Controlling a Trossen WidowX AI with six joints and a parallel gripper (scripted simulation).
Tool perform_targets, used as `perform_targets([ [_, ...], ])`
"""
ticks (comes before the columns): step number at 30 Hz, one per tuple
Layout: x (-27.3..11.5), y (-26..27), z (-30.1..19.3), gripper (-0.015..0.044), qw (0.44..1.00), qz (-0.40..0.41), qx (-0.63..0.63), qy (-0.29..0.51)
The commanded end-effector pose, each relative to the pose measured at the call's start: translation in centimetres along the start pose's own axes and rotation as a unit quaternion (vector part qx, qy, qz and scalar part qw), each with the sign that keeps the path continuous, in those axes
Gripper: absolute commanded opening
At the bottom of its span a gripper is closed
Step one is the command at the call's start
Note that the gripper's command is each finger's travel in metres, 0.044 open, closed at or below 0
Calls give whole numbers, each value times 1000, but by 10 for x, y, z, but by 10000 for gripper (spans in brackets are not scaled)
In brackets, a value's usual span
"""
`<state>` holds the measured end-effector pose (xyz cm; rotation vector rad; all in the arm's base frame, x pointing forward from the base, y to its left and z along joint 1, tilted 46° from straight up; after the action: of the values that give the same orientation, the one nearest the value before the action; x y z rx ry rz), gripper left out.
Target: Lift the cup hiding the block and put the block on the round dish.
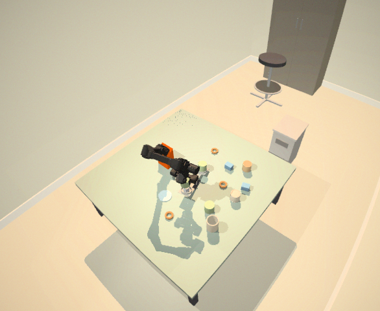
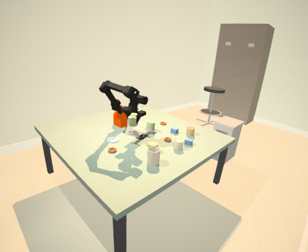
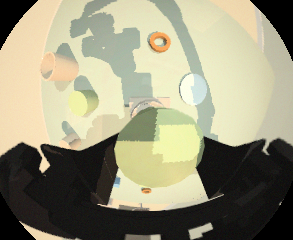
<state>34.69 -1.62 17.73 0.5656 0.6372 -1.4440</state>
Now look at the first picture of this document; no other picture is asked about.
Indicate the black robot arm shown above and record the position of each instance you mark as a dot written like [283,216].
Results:
[160,152]

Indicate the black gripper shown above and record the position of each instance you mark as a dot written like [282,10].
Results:
[192,178]

